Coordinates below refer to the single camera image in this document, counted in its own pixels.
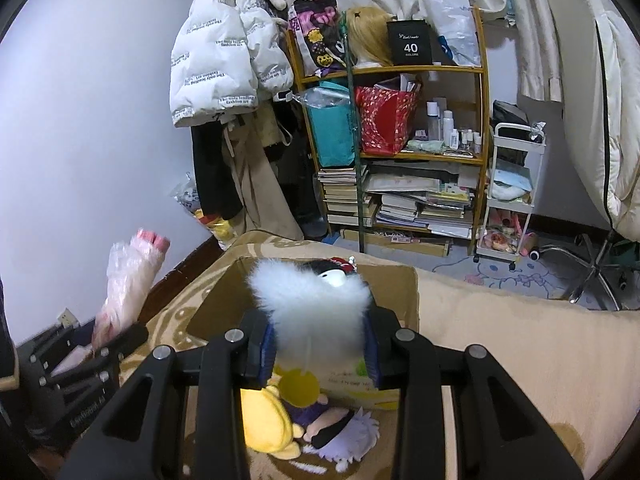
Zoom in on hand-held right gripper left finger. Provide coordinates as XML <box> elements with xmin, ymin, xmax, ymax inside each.
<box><xmin>57</xmin><ymin>309</ymin><xmax>277</xmax><ymax>480</ymax></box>

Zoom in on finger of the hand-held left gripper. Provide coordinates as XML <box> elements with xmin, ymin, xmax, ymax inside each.
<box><xmin>50</xmin><ymin>324</ymin><xmax>149</xmax><ymax>411</ymax></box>
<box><xmin>27</xmin><ymin>327</ymin><xmax>96</xmax><ymax>393</ymax></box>

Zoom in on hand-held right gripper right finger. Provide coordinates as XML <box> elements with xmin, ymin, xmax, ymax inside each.
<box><xmin>364</xmin><ymin>305</ymin><xmax>583</xmax><ymax>480</ymax></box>

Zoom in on pink tissue packet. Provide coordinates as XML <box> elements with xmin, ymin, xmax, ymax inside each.
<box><xmin>92</xmin><ymin>227</ymin><xmax>171</xmax><ymax>351</ymax></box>

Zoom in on white fluffy plush toy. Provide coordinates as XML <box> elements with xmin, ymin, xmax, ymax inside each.
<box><xmin>247</xmin><ymin>255</ymin><xmax>373</xmax><ymax>376</ymax></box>

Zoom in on cardboard box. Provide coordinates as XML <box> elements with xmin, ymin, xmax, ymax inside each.
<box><xmin>186</xmin><ymin>255</ymin><xmax>420</xmax><ymax>411</ymax></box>
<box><xmin>340</xmin><ymin>229</ymin><xmax>451</xmax><ymax>258</ymax></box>

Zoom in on yellow plush toy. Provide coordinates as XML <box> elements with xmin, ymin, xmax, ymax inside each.
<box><xmin>241</xmin><ymin>367</ymin><xmax>321</xmax><ymax>461</ymax></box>

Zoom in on white-haired plush doll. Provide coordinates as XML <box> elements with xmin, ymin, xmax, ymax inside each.
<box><xmin>290</xmin><ymin>395</ymin><xmax>381</xmax><ymax>473</ymax></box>

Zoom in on flat cardboard box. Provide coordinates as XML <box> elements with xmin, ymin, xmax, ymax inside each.
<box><xmin>340</xmin><ymin>229</ymin><xmax>451</xmax><ymax>258</ymax></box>

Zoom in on plastic bag of toys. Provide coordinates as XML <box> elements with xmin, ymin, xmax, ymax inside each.
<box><xmin>170</xmin><ymin>175</ymin><xmax>241</xmax><ymax>251</ymax></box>

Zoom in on pile of papers and books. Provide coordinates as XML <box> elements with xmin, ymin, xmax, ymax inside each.
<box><xmin>365</xmin><ymin>160</ymin><xmax>481</xmax><ymax>240</ymax></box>

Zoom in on beige hanging trousers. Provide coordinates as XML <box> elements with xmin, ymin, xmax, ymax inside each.
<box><xmin>222</xmin><ymin>110</ymin><xmax>305</xmax><ymax>241</ymax></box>

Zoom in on stack of books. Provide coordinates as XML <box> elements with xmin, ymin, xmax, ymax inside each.
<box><xmin>316</xmin><ymin>162</ymin><xmax>381</xmax><ymax>228</ymax></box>

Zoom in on pastel cartoon floor rug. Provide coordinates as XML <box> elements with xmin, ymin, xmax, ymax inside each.
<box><xmin>435</xmin><ymin>250</ymin><xmax>601</xmax><ymax>307</ymax></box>

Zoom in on green pole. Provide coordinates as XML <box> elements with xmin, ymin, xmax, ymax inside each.
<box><xmin>337</xmin><ymin>12</ymin><xmax>368</xmax><ymax>253</ymax></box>

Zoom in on black hanging coat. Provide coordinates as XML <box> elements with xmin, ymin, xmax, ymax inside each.
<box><xmin>272</xmin><ymin>100</ymin><xmax>326</xmax><ymax>238</ymax></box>

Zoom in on black hanging garment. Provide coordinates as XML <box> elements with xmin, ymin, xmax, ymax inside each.
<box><xmin>190</xmin><ymin>122</ymin><xmax>244</xmax><ymax>221</ymax></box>

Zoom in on teal shopping bag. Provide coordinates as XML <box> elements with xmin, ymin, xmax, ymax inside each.
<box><xmin>292</xmin><ymin>80</ymin><xmax>357</xmax><ymax>168</ymax></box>

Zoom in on red patterned bag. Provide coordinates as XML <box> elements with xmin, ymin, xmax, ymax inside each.
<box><xmin>355</xmin><ymin>77</ymin><xmax>423</xmax><ymax>156</ymax></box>

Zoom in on group of cosmetic bottles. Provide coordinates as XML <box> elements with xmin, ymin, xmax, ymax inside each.
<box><xmin>412</xmin><ymin>97</ymin><xmax>483</xmax><ymax>153</ymax></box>

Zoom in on white trolley cart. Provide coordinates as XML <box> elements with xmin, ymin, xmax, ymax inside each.
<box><xmin>475</xmin><ymin>122</ymin><xmax>547</xmax><ymax>271</ymax></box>

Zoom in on wooden shelf rack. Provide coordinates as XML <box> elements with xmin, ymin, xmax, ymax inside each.
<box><xmin>286</xmin><ymin>7</ymin><xmax>491</xmax><ymax>256</ymax></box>

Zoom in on white puffer jacket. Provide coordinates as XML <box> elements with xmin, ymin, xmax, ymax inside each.
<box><xmin>169</xmin><ymin>0</ymin><xmax>295</xmax><ymax>128</ymax></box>

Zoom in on black square box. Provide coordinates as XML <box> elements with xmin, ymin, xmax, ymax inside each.
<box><xmin>386</xmin><ymin>20</ymin><xmax>435</xmax><ymax>66</ymax></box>

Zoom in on blonde wig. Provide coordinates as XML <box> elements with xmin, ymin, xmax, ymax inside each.
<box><xmin>346</xmin><ymin>6</ymin><xmax>396</xmax><ymax>68</ymax></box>

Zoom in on purple black printed bag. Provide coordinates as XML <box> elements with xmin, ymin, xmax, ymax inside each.
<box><xmin>290</xmin><ymin>0</ymin><xmax>348</xmax><ymax>77</ymax></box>

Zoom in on clear plastic bag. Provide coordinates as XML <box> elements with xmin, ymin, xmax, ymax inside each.
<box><xmin>420</xmin><ymin>0</ymin><xmax>482</xmax><ymax>67</ymax></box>

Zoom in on cream padded office chair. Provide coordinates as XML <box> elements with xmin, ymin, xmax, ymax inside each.
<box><xmin>542</xmin><ymin>0</ymin><xmax>640</xmax><ymax>311</ymax></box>

